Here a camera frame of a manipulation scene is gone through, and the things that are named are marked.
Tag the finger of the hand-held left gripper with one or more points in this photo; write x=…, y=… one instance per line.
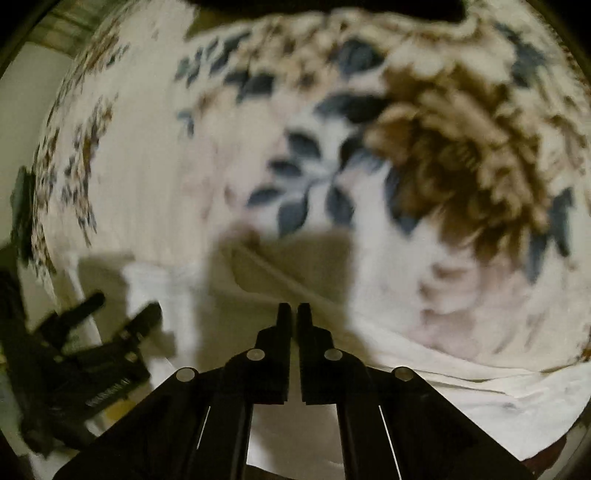
x=144, y=319
x=76, y=314

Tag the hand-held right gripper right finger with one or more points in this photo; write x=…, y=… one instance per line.
x=304, y=325

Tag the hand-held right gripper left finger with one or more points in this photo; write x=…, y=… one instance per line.
x=283, y=325

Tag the white pants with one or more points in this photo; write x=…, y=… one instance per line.
x=485, y=406

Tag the floral printed blanket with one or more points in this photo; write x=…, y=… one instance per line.
x=323, y=161

